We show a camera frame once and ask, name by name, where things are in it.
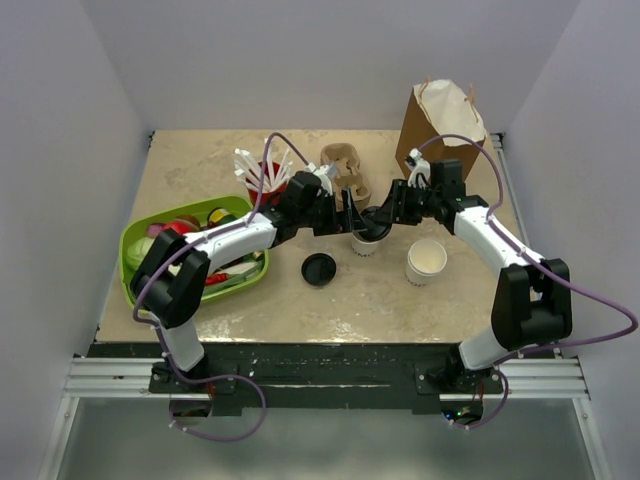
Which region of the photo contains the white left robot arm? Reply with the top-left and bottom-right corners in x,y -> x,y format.
130,172 -> 369,392

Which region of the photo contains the red toy apple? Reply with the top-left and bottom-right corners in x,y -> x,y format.
162,221 -> 193,235

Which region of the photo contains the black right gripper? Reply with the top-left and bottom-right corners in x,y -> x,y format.
373,179 -> 441,227

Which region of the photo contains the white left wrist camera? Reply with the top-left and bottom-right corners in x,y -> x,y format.
305,162 -> 338,195

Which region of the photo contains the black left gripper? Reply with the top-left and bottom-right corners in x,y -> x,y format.
297,187 -> 367,236

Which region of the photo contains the brown paper bag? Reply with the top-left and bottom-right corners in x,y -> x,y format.
395,79 -> 486,178

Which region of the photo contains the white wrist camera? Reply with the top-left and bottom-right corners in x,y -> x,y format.
305,162 -> 338,195
405,148 -> 431,189

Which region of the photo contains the black coffee lid on table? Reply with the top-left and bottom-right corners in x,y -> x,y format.
301,253 -> 337,288

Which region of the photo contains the cardboard cup carrier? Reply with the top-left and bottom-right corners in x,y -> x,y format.
320,143 -> 371,211

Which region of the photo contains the black coffee lid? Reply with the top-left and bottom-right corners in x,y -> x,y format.
354,206 -> 392,243
301,253 -> 337,288

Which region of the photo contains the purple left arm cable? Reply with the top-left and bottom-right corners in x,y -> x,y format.
132,132 -> 321,442

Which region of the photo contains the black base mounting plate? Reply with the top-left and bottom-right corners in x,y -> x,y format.
87,341 -> 556,417

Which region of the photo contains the white toy radish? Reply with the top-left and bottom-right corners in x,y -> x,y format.
218,261 -> 262,277

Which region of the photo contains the green toy cabbage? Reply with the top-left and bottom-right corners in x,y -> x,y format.
124,237 -> 154,271

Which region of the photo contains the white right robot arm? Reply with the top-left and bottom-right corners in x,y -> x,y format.
364,160 -> 572,393

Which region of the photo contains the red cup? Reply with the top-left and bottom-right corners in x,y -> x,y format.
243,161 -> 289,205

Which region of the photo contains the red toy chili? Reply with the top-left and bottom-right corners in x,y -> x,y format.
205,272 -> 229,286

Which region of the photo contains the white paper cup stack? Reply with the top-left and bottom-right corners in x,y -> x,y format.
405,239 -> 448,286

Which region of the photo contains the green plastic tray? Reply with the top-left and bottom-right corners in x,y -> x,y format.
117,194 -> 271,311

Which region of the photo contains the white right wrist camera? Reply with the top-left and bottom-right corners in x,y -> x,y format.
405,148 -> 431,189

